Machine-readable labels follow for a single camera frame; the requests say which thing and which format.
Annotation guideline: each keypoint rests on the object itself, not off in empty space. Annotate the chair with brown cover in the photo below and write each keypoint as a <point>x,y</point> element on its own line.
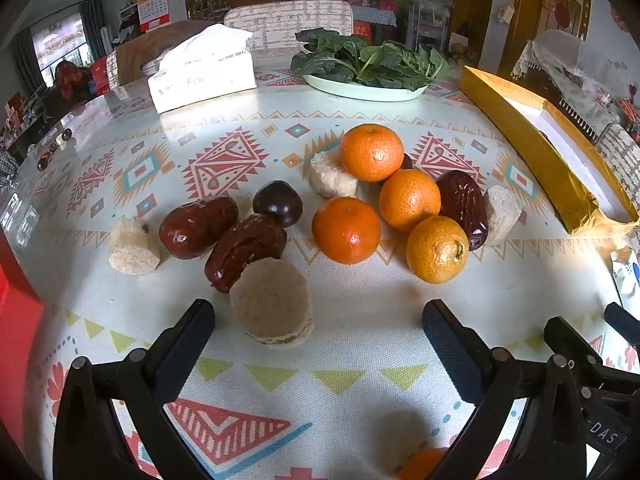
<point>150,47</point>

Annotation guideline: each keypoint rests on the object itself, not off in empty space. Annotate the dark red date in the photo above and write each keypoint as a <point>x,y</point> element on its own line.
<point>245,252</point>
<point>464,207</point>
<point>198,227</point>

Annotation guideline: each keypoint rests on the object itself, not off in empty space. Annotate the dark red cloth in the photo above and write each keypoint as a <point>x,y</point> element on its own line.
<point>72,80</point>

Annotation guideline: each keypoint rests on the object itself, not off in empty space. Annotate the beige puffed rice cake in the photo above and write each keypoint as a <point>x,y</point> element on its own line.
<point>134,252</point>
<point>330,175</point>
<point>272,305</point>
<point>502,212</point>

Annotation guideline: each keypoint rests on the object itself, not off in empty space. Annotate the red cardboard tray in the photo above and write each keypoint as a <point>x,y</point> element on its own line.
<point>17,310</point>

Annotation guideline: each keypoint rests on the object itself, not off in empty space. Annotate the metal storage rack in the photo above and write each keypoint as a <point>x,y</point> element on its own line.
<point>425,25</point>

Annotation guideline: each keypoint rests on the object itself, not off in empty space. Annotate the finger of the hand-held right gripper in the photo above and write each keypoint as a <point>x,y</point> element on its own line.
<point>562,335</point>
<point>622,320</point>

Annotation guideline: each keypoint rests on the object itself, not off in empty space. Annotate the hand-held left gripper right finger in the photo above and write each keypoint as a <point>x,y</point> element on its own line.
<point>450,345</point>

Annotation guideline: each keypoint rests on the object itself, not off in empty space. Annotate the white patterned chair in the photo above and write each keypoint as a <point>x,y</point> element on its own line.
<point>617,147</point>
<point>290,22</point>

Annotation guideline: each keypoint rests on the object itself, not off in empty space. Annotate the white tissue box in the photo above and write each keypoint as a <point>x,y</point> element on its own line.
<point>200,80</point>

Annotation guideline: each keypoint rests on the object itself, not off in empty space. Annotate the plate of green spinach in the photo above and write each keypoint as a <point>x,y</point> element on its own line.
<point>370,60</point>

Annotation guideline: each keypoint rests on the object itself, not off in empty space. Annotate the white oval plate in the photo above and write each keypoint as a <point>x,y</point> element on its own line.
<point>360,92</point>

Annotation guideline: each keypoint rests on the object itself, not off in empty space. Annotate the orange mandarin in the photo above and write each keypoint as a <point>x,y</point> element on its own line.
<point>410,199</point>
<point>346,230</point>
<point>437,250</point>
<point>371,152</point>
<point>422,464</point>

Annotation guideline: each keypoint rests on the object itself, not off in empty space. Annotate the red gift box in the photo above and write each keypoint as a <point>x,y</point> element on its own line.
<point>99,77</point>

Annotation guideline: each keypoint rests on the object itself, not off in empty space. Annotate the gold cardboard box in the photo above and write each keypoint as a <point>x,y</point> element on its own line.
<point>530,130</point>

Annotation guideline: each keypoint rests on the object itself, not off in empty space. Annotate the white blue wrapper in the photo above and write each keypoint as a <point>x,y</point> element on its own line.
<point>627,275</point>

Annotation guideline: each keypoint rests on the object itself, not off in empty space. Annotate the white lace cloth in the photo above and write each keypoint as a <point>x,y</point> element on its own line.
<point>555,55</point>

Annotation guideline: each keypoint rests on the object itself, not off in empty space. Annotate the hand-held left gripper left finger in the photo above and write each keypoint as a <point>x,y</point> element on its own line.
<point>187,340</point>

